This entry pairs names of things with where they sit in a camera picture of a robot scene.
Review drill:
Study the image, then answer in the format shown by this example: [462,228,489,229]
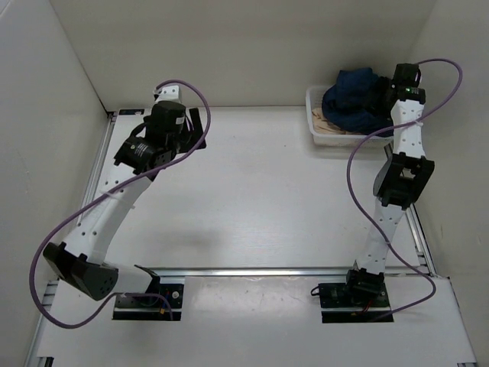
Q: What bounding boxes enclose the dark blue denim trousers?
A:
[322,67,392,135]

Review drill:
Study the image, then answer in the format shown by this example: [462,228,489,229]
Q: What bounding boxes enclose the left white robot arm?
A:
[43,101,206,306]

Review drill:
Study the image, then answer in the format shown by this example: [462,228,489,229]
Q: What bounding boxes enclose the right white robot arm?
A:
[343,63,435,306]

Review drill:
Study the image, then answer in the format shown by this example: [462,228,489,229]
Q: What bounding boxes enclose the beige trousers in basket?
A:
[311,108,355,135]

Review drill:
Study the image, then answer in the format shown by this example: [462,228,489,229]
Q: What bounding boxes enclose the white plastic basket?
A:
[305,86,397,147]

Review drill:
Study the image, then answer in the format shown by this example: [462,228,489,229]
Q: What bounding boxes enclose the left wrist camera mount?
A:
[154,85,181,103]

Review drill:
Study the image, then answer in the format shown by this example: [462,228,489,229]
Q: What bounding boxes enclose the aluminium front rail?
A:
[148,266,435,279]

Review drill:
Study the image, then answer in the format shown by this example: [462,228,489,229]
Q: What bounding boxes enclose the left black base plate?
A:
[112,278,185,322]

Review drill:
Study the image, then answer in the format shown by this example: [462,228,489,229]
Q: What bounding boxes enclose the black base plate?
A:
[310,283,393,324]
[112,278,185,322]

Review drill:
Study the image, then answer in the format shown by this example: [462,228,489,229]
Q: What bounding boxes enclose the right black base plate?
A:
[310,283,393,324]

